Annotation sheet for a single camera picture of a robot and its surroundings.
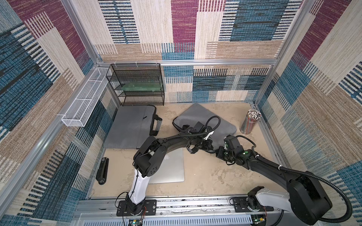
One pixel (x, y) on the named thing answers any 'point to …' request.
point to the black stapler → (102, 173)
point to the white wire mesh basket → (80, 111)
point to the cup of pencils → (250, 121)
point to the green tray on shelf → (142, 86)
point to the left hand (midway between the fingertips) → (213, 148)
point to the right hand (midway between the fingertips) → (218, 154)
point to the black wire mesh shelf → (119, 73)
